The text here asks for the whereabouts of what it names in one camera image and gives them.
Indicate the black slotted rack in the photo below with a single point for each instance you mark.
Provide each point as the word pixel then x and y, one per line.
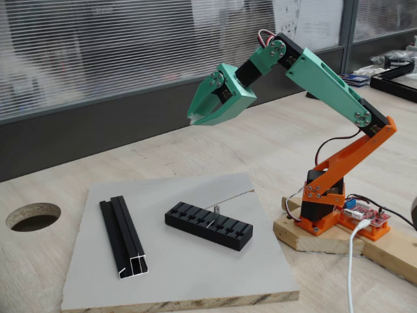
pixel 234 234

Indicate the wooden base block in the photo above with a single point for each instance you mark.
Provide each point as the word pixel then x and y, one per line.
pixel 325 243

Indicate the stack of blue cards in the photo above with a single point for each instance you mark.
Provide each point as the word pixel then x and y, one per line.
pixel 353 80

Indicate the grey plywood board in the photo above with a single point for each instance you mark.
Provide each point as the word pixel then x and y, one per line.
pixel 179 277

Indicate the black aluminium profile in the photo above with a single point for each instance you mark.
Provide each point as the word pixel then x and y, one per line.
pixel 125 238

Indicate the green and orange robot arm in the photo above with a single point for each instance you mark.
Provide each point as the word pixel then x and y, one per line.
pixel 325 81

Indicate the dark rounded object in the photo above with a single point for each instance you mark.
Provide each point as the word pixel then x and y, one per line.
pixel 414 212

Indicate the wooden plank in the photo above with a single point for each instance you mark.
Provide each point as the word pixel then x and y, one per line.
pixel 391 254

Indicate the grey window frame post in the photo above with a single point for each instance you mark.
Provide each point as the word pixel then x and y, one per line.
pixel 348 32

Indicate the orange 3D-printed circuit board mount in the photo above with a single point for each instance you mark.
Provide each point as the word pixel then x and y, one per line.
pixel 374 232

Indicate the striped window glass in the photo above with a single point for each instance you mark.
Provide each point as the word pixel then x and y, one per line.
pixel 384 16
pixel 130 49

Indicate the small bent metal pin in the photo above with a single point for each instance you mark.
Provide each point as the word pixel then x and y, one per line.
pixel 217 210

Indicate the printed paper sheet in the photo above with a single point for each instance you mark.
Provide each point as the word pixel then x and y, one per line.
pixel 312 19

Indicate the red controller board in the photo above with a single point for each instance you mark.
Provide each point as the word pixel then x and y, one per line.
pixel 374 216

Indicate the clear bag of parts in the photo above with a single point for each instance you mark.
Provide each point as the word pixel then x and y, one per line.
pixel 394 58

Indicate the white packets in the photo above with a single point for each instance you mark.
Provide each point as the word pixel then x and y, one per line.
pixel 368 70

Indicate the black rectangular frame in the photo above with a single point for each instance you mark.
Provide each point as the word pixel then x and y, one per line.
pixel 391 84

